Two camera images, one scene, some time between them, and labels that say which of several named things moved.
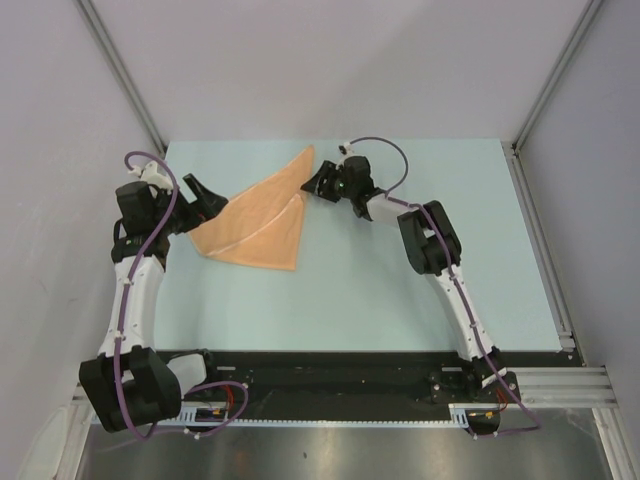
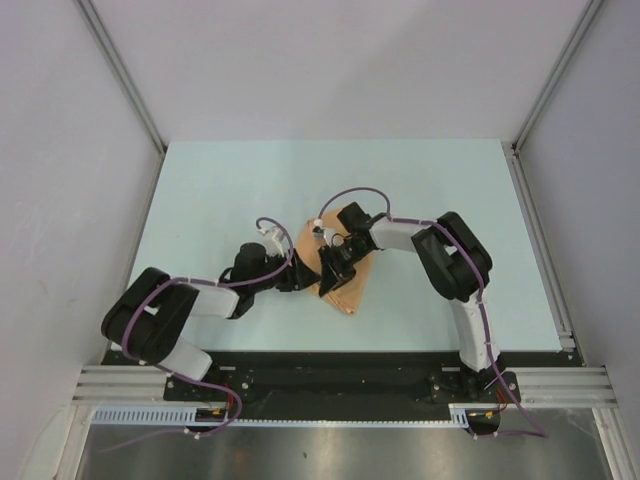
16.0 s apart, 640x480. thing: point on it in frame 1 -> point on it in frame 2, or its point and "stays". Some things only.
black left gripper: (205, 206) -> (297, 276)
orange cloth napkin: (260, 225) -> (347, 294)
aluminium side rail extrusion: (523, 190) stays
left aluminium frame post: (100, 38) stays
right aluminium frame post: (555, 75) stays
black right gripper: (328, 172) -> (333, 270)
